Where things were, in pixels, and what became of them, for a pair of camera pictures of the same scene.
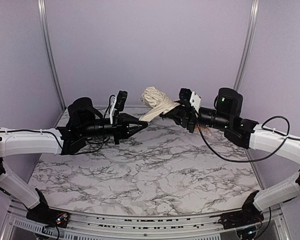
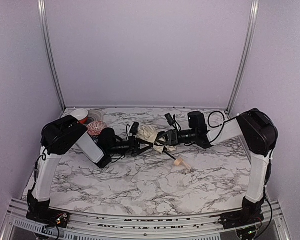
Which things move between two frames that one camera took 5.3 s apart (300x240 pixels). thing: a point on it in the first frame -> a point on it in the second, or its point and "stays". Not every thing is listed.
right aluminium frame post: (248, 44) stays
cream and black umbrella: (158, 101) -> (149, 135)
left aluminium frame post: (42, 14) stays
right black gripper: (189, 118) -> (173, 137)
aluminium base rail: (15, 225) stays
